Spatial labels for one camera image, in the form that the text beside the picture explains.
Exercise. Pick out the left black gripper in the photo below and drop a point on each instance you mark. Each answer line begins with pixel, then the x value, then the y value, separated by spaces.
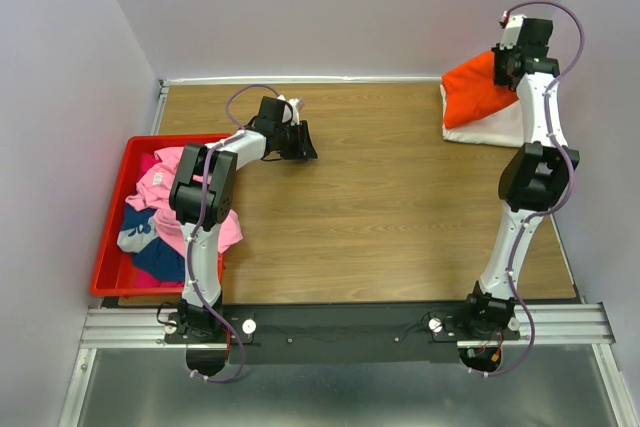
pixel 304 148

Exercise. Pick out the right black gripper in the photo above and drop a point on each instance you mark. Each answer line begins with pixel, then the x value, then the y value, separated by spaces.
pixel 497 53

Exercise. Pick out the orange t shirt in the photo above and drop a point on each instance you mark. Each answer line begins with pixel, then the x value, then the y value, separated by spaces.
pixel 471 92

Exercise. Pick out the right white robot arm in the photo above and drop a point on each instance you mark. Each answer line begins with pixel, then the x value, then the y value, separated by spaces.
pixel 536 181

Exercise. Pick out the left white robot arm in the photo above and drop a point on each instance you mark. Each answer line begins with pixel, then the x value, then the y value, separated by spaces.
pixel 201 197

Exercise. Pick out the folded white t shirt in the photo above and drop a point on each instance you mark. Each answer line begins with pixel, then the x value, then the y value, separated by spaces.
pixel 503 129

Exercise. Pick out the pink t shirt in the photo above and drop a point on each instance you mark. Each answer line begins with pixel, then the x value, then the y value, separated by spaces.
pixel 152 192

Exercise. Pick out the magenta t shirt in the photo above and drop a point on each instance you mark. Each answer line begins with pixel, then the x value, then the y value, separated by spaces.
pixel 147 162

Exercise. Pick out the navy blue printed t shirt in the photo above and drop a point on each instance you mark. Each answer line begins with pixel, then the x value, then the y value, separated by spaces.
pixel 139 237

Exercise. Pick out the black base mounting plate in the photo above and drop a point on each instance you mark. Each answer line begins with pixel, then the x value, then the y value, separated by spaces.
pixel 340 333

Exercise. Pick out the red plastic bin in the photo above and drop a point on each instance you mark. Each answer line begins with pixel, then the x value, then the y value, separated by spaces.
pixel 114 272

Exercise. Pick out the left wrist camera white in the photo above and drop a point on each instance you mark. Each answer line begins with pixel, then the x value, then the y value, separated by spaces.
pixel 292 110

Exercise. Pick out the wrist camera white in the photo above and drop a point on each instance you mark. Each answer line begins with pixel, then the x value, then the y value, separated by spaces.
pixel 511 31
pixel 292 110

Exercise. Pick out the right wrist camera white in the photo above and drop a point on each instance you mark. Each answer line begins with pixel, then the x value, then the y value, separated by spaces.
pixel 511 31

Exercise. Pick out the aluminium frame rail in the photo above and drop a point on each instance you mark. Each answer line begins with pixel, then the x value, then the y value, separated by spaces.
pixel 554 324

